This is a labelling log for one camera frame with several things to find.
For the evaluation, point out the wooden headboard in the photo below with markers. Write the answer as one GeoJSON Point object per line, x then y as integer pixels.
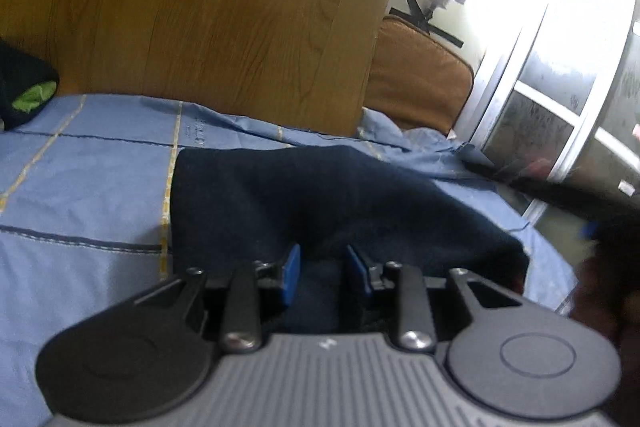
{"type": "Point", "coordinates": [200, 7]}

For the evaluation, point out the navy red patterned knit sweater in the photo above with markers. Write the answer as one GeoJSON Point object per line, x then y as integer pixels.
{"type": "Point", "coordinates": [320, 197]}

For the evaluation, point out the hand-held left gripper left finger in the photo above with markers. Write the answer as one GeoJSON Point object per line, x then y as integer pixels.
{"type": "Point", "coordinates": [291, 274]}

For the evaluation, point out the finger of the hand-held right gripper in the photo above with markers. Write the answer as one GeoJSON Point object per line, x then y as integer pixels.
{"type": "Point", "coordinates": [540, 189]}

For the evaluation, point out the brown pillow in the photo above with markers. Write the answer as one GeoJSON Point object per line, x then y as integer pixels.
{"type": "Point", "coordinates": [415, 82]}

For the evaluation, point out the black tape strip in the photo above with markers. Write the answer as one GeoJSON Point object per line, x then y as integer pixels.
{"type": "Point", "coordinates": [425, 19]}

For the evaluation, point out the white framed window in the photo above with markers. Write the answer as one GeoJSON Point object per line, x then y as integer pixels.
{"type": "Point", "coordinates": [565, 82]}

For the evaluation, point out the dark garment with green lining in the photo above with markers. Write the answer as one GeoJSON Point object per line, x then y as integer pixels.
{"type": "Point", "coordinates": [22, 77]}

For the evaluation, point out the blue checked bed sheet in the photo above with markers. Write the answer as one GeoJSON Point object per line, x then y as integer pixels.
{"type": "Point", "coordinates": [75, 187]}

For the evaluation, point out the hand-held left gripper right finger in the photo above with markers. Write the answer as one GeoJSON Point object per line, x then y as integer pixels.
{"type": "Point", "coordinates": [358, 274]}

